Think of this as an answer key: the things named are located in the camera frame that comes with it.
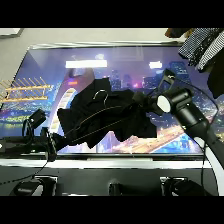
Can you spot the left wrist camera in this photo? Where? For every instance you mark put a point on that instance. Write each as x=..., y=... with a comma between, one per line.
x=37, y=117

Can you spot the brown garment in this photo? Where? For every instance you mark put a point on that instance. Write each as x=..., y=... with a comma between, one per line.
x=175, y=32

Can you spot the thin metal clothes hanger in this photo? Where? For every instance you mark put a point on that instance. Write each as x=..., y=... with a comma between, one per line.
x=100, y=91

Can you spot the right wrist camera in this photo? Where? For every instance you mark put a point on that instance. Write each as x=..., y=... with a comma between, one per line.
x=168, y=79

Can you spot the silver frame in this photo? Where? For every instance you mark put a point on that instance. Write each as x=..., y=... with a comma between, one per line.
x=100, y=163

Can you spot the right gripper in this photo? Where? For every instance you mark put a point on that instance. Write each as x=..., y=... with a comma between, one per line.
x=147, y=102

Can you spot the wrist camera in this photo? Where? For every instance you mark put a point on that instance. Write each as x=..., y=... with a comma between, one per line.
x=37, y=117
x=168, y=79

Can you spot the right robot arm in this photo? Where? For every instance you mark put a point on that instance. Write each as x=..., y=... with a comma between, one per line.
x=190, y=114

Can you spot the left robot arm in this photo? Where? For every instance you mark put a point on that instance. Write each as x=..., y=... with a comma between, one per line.
x=20, y=144

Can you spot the black and white checked garment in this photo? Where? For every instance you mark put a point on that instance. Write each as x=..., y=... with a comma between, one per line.
x=200, y=46

